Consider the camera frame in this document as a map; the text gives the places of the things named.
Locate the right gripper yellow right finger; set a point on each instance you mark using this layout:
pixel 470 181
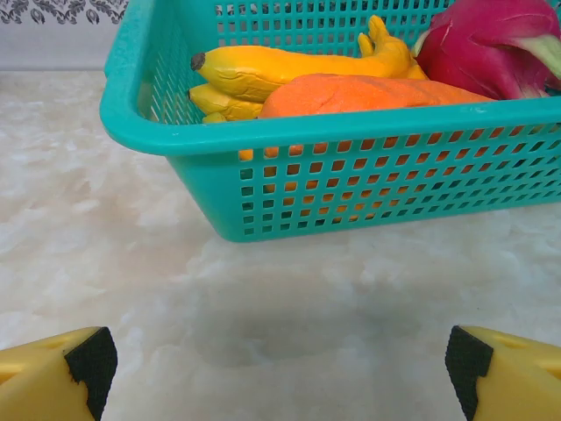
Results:
pixel 521 386

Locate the teal plastic basket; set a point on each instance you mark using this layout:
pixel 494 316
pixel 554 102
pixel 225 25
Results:
pixel 350 131

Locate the yellow toy banana bunch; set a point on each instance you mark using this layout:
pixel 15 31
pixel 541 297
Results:
pixel 280 70

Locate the pink toy dragon fruit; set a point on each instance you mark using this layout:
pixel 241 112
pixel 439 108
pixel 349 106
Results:
pixel 482 48

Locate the orange carrot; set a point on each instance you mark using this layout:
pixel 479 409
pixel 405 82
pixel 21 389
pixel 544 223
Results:
pixel 350 94

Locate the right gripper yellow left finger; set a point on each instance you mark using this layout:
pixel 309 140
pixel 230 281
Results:
pixel 35 386

